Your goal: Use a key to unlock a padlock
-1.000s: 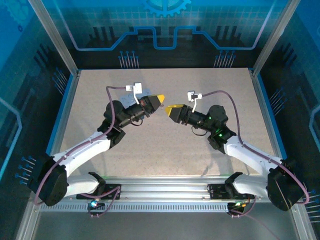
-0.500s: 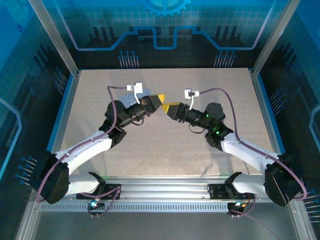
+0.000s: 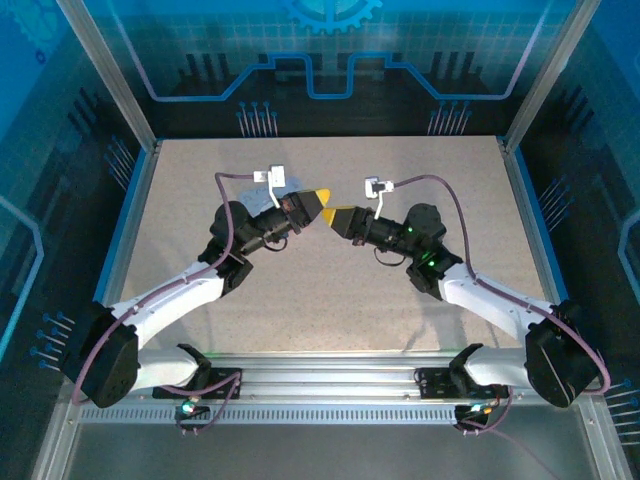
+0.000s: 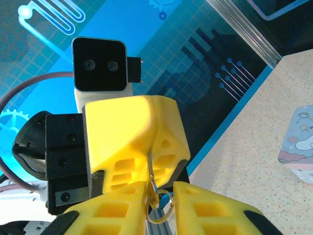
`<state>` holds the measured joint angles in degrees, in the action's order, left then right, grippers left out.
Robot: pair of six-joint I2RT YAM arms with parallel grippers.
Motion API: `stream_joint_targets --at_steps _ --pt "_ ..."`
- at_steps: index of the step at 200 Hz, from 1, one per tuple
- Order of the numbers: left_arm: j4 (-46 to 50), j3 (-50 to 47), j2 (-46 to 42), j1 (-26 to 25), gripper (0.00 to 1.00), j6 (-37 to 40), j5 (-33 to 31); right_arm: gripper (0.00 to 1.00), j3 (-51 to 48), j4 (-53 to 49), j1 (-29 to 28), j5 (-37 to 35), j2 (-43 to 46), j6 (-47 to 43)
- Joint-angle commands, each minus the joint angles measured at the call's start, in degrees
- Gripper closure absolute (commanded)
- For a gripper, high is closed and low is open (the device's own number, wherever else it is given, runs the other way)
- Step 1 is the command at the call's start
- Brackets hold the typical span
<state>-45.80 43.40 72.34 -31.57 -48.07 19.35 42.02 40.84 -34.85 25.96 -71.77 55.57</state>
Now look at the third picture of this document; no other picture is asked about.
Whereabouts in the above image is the aluminium mounting rail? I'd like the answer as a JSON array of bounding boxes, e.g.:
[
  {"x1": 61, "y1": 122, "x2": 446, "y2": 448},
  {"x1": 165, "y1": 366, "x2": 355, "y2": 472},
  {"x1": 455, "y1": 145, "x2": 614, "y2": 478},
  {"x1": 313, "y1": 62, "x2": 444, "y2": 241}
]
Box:
[{"x1": 64, "y1": 351, "x2": 601, "y2": 407}]

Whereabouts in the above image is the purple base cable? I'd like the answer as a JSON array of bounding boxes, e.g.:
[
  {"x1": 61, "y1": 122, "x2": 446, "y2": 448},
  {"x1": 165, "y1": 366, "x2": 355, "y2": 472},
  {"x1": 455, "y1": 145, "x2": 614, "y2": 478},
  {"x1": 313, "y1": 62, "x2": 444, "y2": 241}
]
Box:
[
  {"x1": 453, "y1": 384, "x2": 554, "y2": 480},
  {"x1": 173, "y1": 372, "x2": 245, "y2": 437}
]

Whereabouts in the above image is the left base connector with light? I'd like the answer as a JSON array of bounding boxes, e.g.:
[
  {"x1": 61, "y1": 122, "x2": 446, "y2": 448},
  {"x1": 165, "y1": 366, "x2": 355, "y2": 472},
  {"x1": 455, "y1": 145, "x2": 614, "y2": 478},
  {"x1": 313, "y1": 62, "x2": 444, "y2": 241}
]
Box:
[{"x1": 175, "y1": 396, "x2": 210, "y2": 420}]

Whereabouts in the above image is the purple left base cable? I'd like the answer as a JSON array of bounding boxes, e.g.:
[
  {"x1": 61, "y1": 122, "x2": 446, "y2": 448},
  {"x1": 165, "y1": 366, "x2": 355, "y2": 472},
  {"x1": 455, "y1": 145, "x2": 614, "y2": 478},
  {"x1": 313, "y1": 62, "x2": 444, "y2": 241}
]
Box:
[{"x1": 173, "y1": 372, "x2": 245, "y2": 437}]

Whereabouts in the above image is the aluminium frame post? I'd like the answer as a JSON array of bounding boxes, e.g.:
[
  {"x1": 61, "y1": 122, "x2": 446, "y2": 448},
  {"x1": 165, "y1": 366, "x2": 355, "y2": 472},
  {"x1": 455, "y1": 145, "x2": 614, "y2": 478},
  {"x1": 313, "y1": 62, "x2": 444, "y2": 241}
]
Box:
[
  {"x1": 55, "y1": 0, "x2": 162, "y2": 154},
  {"x1": 502, "y1": 0, "x2": 604, "y2": 154}
]

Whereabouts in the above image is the thin black right gripper wire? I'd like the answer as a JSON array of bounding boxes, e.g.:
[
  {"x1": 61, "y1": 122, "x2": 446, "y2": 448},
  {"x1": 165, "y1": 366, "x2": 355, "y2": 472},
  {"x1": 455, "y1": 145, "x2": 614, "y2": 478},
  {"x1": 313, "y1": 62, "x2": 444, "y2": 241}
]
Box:
[{"x1": 371, "y1": 245, "x2": 407, "y2": 267}]

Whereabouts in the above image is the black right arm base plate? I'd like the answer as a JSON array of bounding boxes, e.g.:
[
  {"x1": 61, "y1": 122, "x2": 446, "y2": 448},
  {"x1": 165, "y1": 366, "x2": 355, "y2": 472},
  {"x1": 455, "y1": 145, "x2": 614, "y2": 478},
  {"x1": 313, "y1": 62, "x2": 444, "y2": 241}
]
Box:
[{"x1": 416, "y1": 366, "x2": 516, "y2": 401}]

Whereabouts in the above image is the aluminium side rail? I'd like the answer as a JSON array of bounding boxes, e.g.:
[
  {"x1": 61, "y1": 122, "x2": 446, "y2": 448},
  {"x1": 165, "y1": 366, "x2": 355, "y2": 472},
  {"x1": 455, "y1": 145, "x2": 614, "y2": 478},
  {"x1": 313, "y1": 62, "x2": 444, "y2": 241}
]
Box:
[
  {"x1": 92, "y1": 139, "x2": 164, "y2": 306},
  {"x1": 498, "y1": 135, "x2": 571, "y2": 307}
]

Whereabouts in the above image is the right base connector with light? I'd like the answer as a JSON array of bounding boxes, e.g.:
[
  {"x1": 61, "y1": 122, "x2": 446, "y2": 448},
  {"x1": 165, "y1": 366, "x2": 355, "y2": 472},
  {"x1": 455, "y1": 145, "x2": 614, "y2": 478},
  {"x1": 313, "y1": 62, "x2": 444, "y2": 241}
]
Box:
[{"x1": 455, "y1": 398, "x2": 501, "y2": 420}]

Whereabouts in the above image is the base connector with light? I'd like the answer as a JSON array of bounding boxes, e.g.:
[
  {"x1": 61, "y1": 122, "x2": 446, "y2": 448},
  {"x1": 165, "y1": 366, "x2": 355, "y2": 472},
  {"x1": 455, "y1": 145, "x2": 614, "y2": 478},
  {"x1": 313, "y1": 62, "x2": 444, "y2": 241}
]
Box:
[
  {"x1": 455, "y1": 398, "x2": 501, "y2": 420},
  {"x1": 175, "y1": 396, "x2": 210, "y2": 420}
]

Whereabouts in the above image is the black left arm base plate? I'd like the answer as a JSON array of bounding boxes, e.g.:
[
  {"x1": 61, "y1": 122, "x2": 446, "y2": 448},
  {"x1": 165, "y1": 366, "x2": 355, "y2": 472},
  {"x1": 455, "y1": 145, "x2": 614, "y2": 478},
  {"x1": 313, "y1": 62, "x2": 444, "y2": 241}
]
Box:
[{"x1": 152, "y1": 367, "x2": 245, "y2": 401}]

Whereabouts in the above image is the slotted grey cable duct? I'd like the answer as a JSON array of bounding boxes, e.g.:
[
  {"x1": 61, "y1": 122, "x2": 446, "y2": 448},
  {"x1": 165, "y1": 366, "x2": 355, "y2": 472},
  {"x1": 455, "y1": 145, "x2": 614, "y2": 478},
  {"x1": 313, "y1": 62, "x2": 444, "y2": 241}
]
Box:
[{"x1": 79, "y1": 405, "x2": 474, "y2": 427}]

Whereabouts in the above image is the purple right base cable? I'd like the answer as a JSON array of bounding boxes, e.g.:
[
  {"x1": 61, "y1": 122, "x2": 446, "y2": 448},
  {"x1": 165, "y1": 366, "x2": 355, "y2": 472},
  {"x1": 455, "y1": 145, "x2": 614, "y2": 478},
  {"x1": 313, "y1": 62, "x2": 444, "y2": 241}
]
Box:
[{"x1": 453, "y1": 384, "x2": 554, "y2": 480}]

